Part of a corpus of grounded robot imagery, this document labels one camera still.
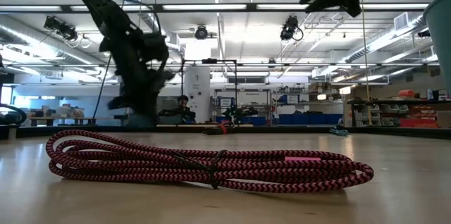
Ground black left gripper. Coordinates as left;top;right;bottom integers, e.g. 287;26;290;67
99;30;176;127

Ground black cable with red tie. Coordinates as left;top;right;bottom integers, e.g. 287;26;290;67
202;121;236;136

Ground large red black braided cable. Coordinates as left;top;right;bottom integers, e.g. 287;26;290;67
44;129;375;194

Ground person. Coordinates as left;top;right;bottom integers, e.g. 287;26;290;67
175;94;197;124

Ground white pillar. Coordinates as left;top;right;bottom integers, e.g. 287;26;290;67
183;66;211;124

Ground background wooden table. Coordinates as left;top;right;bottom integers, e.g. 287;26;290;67
27;116;118;127

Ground blue storage bin row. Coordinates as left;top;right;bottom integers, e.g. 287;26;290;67
278;112;345;126

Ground small blue storage bin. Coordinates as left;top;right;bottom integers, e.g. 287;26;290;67
240;116;267;127

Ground black storage shelf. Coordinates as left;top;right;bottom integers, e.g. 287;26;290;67
346;97;451;129

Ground orange storage bins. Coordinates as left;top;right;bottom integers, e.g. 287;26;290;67
399;105;439;129

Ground black overhead camera with cable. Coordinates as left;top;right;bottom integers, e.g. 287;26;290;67
43;15;93;50
279;15;304;42

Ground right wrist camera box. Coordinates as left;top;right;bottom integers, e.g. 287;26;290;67
342;0;363;18

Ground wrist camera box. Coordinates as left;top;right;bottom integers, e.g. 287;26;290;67
342;0;363;18
140;31;171;63

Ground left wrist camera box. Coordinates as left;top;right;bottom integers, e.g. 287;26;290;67
140;31;171;63

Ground black metal frame stand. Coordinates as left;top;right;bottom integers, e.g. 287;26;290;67
180;58;238;126

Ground round black ceiling camera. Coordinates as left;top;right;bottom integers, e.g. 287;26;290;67
194;25;209;41

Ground black overhead frame bar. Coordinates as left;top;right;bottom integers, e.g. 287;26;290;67
0;3;431;15

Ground white wall sign board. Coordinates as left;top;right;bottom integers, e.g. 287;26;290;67
237;89;271;107

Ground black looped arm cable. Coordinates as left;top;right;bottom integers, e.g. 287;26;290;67
0;103;28;127

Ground black table border rail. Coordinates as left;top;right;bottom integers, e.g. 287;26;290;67
16;124;451;141

